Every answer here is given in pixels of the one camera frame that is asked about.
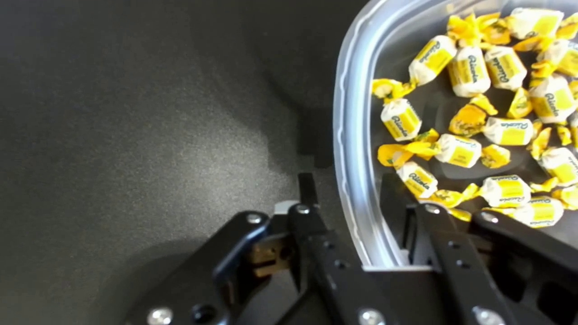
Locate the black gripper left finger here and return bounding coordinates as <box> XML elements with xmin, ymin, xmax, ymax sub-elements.
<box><xmin>142</xmin><ymin>172</ymin><xmax>386</xmax><ymax>325</ymax></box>

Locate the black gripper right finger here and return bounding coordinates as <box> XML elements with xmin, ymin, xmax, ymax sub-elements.
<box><xmin>413</xmin><ymin>201</ymin><xmax>578</xmax><ymax>325</ymax></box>

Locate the yellow white candy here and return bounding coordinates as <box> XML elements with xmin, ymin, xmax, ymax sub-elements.
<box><xmin>483</xmin><ymin>45</ymin><xmax>529</xmax><ymax>92</ymax></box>
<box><xmin>505</xmin><ymin>6</ymin><xmax>565</xmax><ymax>42</ymax></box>
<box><xmin>447</xmin><ymin>45</ymin><xmax>492</xmax><ymax>100</ymax></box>
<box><xmin>478</xmin><ymin>174</ymin><xmax>532</xmax><ymax>210</ymax></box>
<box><xmin>433</xmin><ymin>132</ymin><xmax>483</xmax><ymax>170</ymax></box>
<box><xmin>482</xmin><ymin>116</ymin><xmax>538</xmax><ymax>148</ymax></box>
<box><xmin>447</xmin><ymin>92</ymin><xmax>500</xmax><ymax>139</ymax></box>
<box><xmin>538</xmin><ymin>146</ymin><xmax>578</xmax><ymax>186</ymax></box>
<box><xmin>529</xmin><ymin>74</ymin><xmax>578</xmax><ymax>125</ymax></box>
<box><xmin>395</xmin><ymin>161</ymin><xmax>438</xmax><ymax>202</ymax></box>
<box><xmin>510</xmin><ymin>195</ymin><xmax>566</xmax><ymax>231</ymax></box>
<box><xmin>407</xmin><ymin>35</ymin><xmax>458</xmax><ymax>87</ymax></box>
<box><xmin>379</xmin><ymin>98</ymin><xmax>422</xmax><ymax>143</ymax></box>

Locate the clear plastic container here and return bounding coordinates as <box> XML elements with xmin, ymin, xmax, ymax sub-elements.
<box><xmin>330</xmin><ymin>0</ymin><xmax>578</xmax><ymax>273</ymax></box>

